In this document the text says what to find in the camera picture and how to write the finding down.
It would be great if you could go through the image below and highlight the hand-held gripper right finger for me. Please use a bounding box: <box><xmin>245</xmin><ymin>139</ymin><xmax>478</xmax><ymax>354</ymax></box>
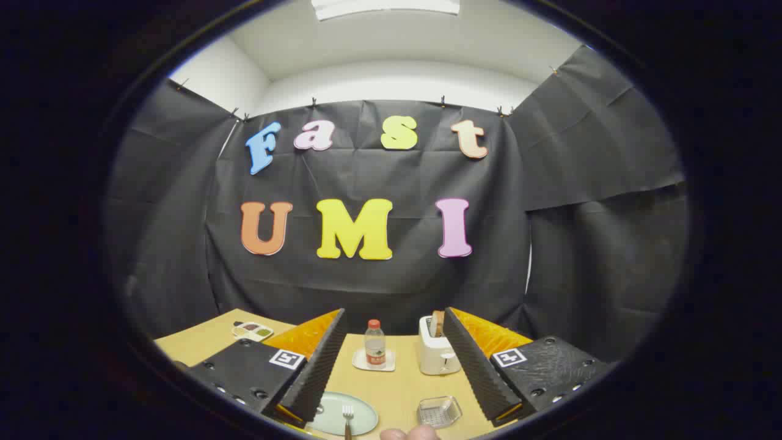
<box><xmin>443</xmin><ymin>307</ymin><xmax>615</xmax><ymax>427</ymax></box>

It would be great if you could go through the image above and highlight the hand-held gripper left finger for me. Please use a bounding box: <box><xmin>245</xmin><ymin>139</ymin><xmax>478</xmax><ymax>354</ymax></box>
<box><xmin>174</xmin><ymin>307</ymin><xmax>349</xmax><ymax>428</ymax></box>

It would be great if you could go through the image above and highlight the white toaster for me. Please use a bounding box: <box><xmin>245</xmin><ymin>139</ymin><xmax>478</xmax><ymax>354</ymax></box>
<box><xmin>418</xmin><ymin>315</ymin><xmax>462</xmax><ymax>376</ymax></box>

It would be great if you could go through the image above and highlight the white square coaster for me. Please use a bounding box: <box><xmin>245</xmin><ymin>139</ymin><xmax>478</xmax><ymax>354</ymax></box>
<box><xmin>352</xmin><ymin>348</ymin><xmax>396</xmax><ymax>372</ymax></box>

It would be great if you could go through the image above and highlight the clear water bottle red cap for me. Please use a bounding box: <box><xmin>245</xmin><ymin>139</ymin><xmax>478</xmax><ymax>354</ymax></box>
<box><xmin>365</xmin><ymin>319</ymin><xmax>386</xmax><ymax>369</ymax></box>

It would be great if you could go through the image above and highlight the square metal drain tray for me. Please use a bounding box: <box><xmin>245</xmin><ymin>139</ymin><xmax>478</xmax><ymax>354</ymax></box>
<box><xmin>417</xmin><ymin>396</ymin><xmax>462</xmax><ymax>428</ymax></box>

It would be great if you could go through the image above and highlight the pale green plate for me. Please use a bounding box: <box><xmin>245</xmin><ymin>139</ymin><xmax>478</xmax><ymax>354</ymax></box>
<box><xmin>310</xmin><ymin>391</ymin><xmax>379</xmax><ymax>437</ymax></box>

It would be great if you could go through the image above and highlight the white divided sauce dish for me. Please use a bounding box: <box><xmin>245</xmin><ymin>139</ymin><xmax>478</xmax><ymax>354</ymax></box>
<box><xmin>231</xmin><ymin>321</ymin><xmax>274</xmax><ymax>342</ymax></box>

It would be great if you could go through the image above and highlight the black backdrop cloth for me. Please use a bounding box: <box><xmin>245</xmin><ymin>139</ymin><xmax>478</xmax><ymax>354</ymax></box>
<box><xmin>104</xmin><ymin>46</ymin><xmax>691</xmax><ymax>367</ymax></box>

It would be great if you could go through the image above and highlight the ceiling light panel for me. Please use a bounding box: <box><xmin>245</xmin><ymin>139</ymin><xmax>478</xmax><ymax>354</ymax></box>
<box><xmin>310</xmin><ymin>0</ymin><xmax>460</xmax><ymax>22</ymax></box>

